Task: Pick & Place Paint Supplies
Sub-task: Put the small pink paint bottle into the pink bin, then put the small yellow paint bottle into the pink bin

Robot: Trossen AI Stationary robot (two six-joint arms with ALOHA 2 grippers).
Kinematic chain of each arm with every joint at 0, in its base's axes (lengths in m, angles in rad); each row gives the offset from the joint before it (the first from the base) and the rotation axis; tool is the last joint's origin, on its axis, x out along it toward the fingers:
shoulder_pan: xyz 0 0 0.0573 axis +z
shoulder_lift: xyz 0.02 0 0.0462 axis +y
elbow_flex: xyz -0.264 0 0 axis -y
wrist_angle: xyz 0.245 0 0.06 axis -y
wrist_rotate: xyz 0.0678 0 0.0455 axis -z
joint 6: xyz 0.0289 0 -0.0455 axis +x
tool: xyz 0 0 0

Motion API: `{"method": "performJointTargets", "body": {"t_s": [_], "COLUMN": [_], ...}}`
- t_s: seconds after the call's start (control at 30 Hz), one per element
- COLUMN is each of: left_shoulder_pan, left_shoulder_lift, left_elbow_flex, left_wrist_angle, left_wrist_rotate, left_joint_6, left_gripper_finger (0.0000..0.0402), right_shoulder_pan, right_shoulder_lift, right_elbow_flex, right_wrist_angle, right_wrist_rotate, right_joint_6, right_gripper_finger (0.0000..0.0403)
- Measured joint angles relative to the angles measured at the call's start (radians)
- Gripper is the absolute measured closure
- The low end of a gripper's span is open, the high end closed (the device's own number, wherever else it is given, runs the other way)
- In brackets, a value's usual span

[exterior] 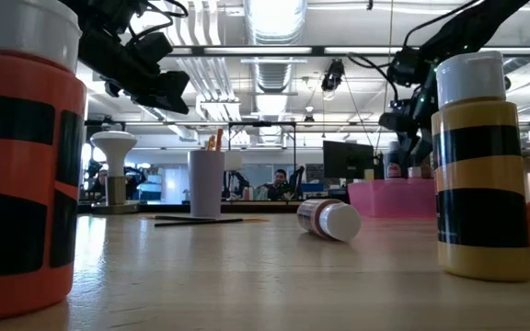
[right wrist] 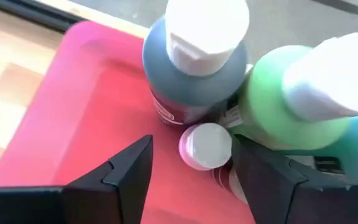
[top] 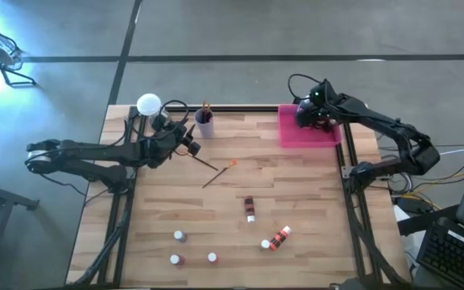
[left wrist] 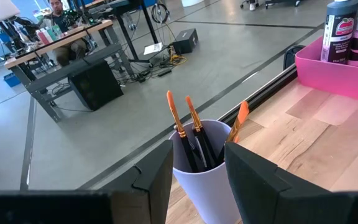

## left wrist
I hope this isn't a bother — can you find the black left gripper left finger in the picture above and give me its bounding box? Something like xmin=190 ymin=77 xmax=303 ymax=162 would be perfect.
xmin=0 ymin=139 xmax=174 ymax=224

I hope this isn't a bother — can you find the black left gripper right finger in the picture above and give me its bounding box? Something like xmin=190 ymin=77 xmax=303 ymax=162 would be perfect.
xmin=224 ymin=142 xmax=358 ymax=224

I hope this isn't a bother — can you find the orange bristle brush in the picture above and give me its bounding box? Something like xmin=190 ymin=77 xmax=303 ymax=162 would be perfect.
xmin=218 ymin=100 xmax=250 ymax=166

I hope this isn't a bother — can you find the black brush gold ferrule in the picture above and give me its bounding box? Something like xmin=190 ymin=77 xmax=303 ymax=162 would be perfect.
xmin=165 ymin=90 xmax=200 ymax=174
xmin=185 ymin=95 xmax=218 ymax=170

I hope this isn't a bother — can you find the large black paint bottle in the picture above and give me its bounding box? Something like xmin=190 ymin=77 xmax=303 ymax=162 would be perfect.
xmin=320 ymin=0 xmax=358 ymax=65

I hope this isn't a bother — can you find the lavender plastic cup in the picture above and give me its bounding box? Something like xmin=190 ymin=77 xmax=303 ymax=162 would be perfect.
xmin=168 ymin=119 xmax=242 ymax=224

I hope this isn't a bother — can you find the black computer tower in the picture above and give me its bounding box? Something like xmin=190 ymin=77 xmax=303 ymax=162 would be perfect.
xmin=68 ymin=60 xmax=124 ymax=112

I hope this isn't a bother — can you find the pink plastic bin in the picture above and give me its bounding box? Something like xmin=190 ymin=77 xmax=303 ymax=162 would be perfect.
xmin=295 ymin=35 xmax=358 ymax=105

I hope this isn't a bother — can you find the grey desk wooden top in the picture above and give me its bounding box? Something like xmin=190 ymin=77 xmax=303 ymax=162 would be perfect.
xmin=4 ymin=19 xmax=136 ymax=123

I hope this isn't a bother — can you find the person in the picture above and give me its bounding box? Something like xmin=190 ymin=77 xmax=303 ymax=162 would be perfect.
xmin=39 ymin=0 xmax=88 ymax=68

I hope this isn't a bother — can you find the black box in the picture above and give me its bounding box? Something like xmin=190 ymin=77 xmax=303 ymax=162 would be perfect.
xmin=172 ymin=28 xmax=200 ymax=55

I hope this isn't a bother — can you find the black desk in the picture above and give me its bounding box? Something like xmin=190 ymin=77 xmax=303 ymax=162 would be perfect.
xmin=82 ymin=0 xmax=167 ymax=63

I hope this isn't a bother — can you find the black rounded bracket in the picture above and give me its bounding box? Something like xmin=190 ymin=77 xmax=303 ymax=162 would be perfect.
xmin=283 ymin=45 xmax=306 ymax=71

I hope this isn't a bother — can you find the yellow cable coil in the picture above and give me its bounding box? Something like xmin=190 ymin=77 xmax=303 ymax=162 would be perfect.
xmin=166 ymin=46 xmax=188 ymax=66

